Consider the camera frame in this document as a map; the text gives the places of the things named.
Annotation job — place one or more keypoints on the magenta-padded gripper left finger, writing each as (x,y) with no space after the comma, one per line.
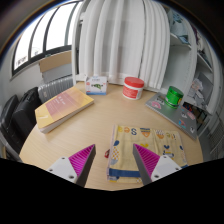
(77,164)

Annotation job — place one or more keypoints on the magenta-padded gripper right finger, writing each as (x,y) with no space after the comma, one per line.
(150,162)

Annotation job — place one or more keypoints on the grey laptop with stickers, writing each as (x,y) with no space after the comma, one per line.
(173,116)

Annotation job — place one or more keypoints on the yellow and pink book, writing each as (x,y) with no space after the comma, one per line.
(63,106)

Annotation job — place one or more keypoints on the green round tin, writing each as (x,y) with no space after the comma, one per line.
(174,96)

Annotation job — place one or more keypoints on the large black bag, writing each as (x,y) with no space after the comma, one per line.
(25,113)

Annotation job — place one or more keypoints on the white jar with red lid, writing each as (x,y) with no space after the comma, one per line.
(133,89)

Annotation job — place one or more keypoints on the white radiator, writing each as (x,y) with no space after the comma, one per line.
(55,87)

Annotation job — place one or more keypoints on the small white cardboard box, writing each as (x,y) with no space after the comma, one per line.
(96,85)

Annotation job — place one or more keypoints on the small black bag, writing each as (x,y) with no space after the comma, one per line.
(7,110)

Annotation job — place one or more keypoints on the brown cardboard box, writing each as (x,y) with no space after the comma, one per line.
(55,61)

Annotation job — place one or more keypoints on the white shelf unit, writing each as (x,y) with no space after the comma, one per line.
(196,66)

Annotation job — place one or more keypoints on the white curtain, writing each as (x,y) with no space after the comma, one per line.
(116,40)

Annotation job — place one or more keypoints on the black-framed window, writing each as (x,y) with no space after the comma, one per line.
(40,36)

